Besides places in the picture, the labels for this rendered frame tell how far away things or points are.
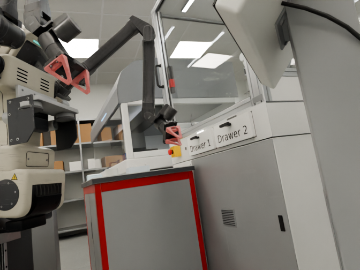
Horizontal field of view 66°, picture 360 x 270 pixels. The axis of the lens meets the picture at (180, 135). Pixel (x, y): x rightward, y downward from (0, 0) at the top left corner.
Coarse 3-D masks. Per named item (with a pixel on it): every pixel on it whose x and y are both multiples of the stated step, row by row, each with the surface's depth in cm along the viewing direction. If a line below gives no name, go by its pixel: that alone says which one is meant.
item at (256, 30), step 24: (216, 0) 45; (240, 0) 44; (264, 0) 49; (288, 0) 58; (240, 24) 47; (264, 24) 55; (240, 48) 63; (264, 48) 62; (288, 48) 79; (264, 72) 73
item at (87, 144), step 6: (78, 120) 491; (84, 120) 495; (90, 120) 499; (78, 126) 489; (78, 132) 487; (78, 144) 484; (84, 144) 491; (90, 144) 500; (54, 150) 505; (66, 174) 490; (72, 174) 511; (84, 180) 475; (78, 198) 471; (60, 228) 490; (66, 228) 476; (72, 228) 463; (78, 228) 458; (84, 228) 461
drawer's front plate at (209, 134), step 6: (204, 132) 152; (210, 132) 146; (204, 138) 152; (210, 138) 146; (192, 144) 165; (198, 144) 159; (210, 144) 147; (198, 150) 159; (204, 150) 153; (210, 150) 149
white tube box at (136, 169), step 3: (129, 168) 160; (132, 168) 161; (135, 168) 161; (138, 168) 162; (141, 168) 163; (144, 168) 163; (147, 168) 164; (126, 171) 165; (129, 171) 160; (132, 171) 160; (135, 171) 161; (138, 171) 161; (141, 171) 162
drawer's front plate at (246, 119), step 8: (248, 112) 117; (232, 120) 128; (240, 120) 123; (248, 120) 118; (216, 128) 140; (224, 128) 134; (232, 128) 128; (240, 128) 123; (248, 128) 118; (216, 136) 141; (224, 136) 134; (240, 136) 123; (248, 136) 118; (216, 144) 141; (224, 144) 135
